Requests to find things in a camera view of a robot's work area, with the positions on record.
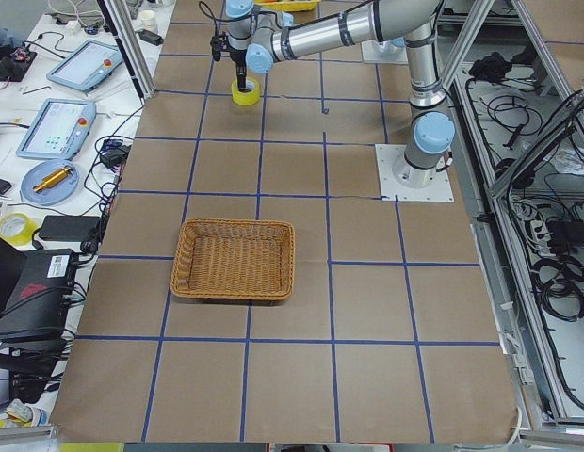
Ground black computer box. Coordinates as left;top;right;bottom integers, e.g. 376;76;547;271
0;238;78;344

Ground far teach pendant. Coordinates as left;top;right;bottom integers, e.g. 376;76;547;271
46;40;123;92

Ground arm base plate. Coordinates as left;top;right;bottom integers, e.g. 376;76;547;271
375;144;454;202
361;40;408;66

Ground spare yellow tape roll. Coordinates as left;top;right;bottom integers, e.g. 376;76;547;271
0;213;38;247

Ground black power adapter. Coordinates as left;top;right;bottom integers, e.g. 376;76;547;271
38;216;100;242

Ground brown wicker basket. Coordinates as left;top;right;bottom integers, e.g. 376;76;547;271
170;218;296;301

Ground teach pendant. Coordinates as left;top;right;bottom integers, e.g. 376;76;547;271
46;40;123;92
16;98;97;160

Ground brass cylinder tool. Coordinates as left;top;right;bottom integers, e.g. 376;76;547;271
33;166;73;193

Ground aluminium frame post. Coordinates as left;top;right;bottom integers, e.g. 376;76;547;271
97;0;155;100

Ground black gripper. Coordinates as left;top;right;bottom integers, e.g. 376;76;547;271
210;32;249;91

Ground lavender white cup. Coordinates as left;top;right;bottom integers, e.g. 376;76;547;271
138;9;158;34

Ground blue plate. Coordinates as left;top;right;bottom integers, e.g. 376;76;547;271
20;159;79;206

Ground near teach pendant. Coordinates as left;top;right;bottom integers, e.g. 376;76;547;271
16;98;97;160

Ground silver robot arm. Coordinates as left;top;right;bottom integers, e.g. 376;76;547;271
210;1;456;189
376;37;406;55

